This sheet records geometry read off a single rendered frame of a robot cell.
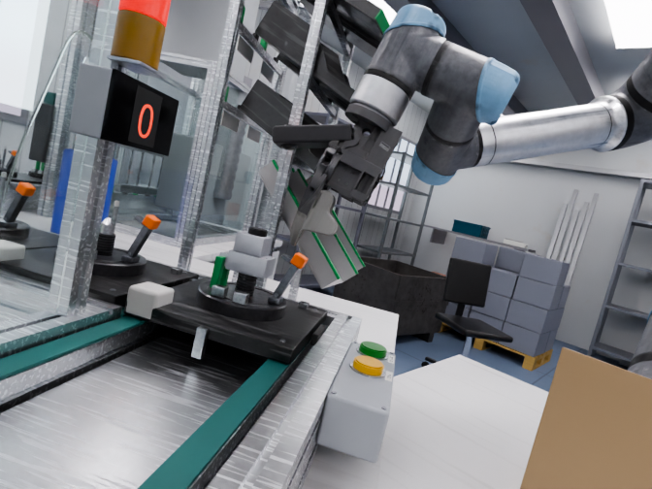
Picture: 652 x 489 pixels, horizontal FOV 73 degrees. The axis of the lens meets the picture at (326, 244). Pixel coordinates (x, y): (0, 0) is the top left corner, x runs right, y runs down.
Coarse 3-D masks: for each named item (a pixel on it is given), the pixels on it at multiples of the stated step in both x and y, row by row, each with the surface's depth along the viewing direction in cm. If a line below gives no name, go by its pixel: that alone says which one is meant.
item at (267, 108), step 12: (264, 84) 90; (252, 96) 91; (264, 96) 90; (276, 96) 89; (240, 108) 92; (252, 108) 91; (264, 108) 90; (276, 108) 89; (288, 108) 88; (264, 120) 90; (276, 120) 90; (288, 120) 88; (312, 120) 100; (300, 156) 88; (312, 156) 87; (312, 168) 87
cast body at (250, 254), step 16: (240, 240) 66; (256, 240) 65; (272, 240) 69; (224, 256) 68; (240, 256) 66; (256, 256) 66; (272, 256) 69; (240, 272) 66; (256, 272) 66; (272, 272) 69
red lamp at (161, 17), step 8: (120, 0) 47; (128, 0) 46; (136, 0) 46; (144, 0) 46; (152, 0) 47; (160, 0) 47; (168, 0) 48; (120, 8) 47; (128, 8) 46; (136, 8) 46; (144, 8) 46; (152, 8) 47; (160, 8) 48; (168, 8) 49; (152, 16) 47; (160, 16) 48
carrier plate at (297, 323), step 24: (192, 288) 72; (168, 312) 58; (192, 312) 60; (288, 312) 71; (312, 312) 75; (216, 336) 57; (240, 336) 56; (264, 336) 58; (288, 336) 60; (288, 360) 55
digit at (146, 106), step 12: (144, 96) 48; (156, 96) 50; (144, 108) 49; (156, 108) 51; (132, 120) 47; (144, 120) 49; (156, 120) 51; (132, 132) 48; (144, 132) 50; (144, 144) 50
